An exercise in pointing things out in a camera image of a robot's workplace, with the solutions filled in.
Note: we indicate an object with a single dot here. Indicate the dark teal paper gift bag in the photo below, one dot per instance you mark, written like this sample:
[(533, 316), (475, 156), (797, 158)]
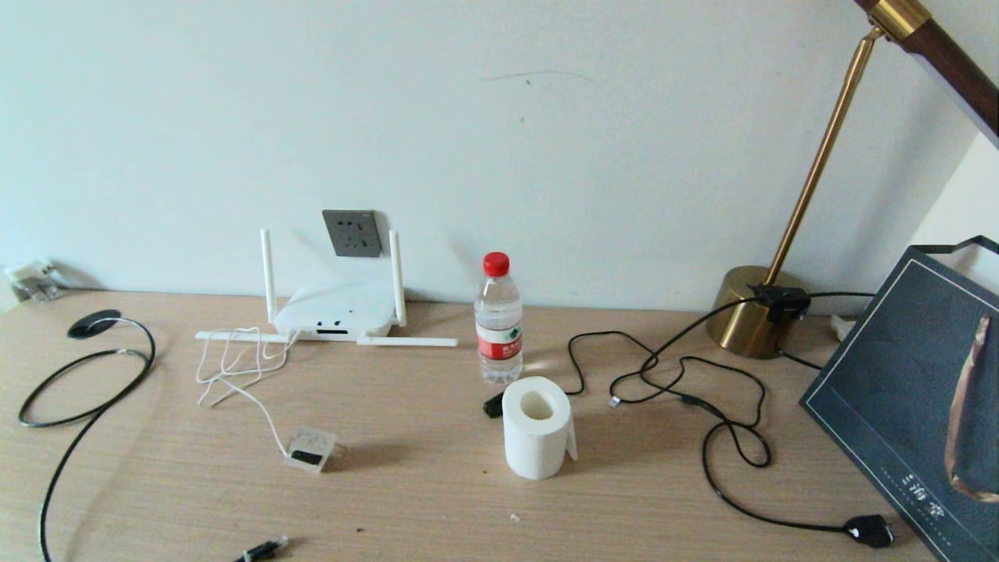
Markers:
[(882, 390)]

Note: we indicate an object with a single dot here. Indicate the clear plastic packet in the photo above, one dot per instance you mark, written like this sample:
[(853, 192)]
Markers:
[(31, 282)]

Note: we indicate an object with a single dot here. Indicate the black oval desk grommet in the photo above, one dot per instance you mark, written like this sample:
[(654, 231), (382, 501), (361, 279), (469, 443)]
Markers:
[(92, 323)]

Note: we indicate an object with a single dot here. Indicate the white power adapter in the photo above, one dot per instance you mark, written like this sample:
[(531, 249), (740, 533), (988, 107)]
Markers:
[(312, 453)]

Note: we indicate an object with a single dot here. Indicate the white wifi router with antennas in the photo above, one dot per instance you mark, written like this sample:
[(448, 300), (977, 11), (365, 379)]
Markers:
[(335, 308)]

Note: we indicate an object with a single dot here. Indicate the white toilet paper roll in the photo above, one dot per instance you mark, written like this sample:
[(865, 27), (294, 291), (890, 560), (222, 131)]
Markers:
[(535, 445)]

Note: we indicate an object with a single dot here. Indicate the small white object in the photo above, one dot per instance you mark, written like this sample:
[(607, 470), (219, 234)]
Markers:
[(843, 328)]

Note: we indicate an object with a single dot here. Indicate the grey wall socket plate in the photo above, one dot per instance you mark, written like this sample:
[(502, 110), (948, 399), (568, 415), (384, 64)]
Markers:
[(353, 232)]

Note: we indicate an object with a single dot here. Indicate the small black connector front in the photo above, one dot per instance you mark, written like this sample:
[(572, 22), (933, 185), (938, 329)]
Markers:
[(265, 549)]

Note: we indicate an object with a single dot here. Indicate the clear water bottle red cap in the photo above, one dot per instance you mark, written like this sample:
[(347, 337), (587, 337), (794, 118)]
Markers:
[(499, 328)]

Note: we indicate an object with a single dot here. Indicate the brass desk lamp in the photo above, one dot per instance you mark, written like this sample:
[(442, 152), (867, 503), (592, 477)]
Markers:
[(741, 320)]

